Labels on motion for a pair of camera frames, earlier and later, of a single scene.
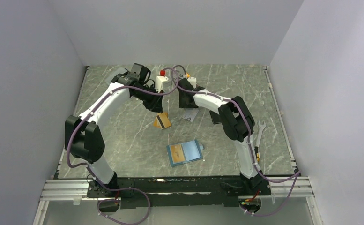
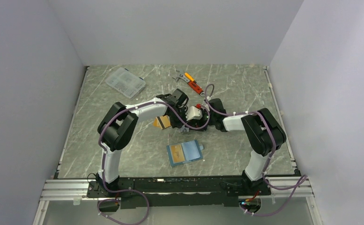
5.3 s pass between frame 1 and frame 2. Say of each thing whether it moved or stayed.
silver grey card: moved
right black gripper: moved
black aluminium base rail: stayed
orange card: stayed
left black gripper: moved
